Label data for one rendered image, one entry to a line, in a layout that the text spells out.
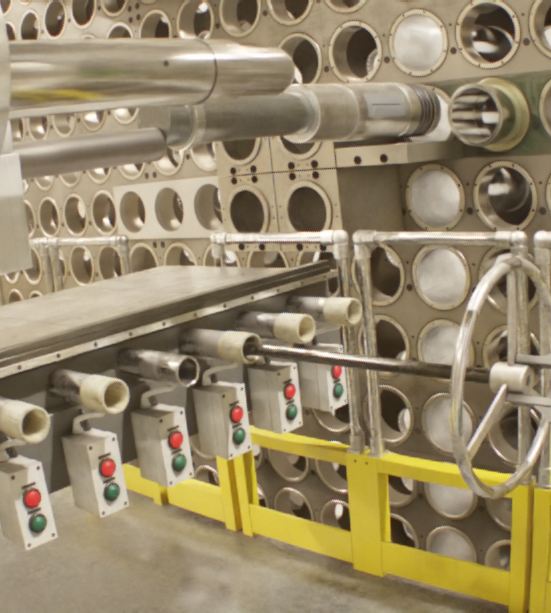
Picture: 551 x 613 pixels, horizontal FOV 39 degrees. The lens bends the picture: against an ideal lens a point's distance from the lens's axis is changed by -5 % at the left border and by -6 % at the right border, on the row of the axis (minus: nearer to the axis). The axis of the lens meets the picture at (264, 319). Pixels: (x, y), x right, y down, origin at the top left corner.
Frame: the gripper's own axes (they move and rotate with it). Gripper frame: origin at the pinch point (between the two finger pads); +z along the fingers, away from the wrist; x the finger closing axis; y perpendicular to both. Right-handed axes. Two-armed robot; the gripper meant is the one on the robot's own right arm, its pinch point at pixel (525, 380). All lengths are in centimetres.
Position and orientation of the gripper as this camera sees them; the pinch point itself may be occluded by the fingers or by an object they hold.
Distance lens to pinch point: 128.8
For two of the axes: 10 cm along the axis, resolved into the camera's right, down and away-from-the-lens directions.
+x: -2.9, 9.3, -2.2
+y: -6.2, -3.6, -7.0
